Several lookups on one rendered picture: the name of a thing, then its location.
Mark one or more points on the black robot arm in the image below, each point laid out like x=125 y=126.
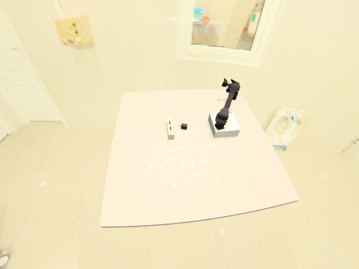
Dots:
x=223 y=115

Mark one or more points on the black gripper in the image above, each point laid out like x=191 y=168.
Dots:
x=225 y=83

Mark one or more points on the black two-prong plug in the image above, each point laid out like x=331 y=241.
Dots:
x=183 y=126

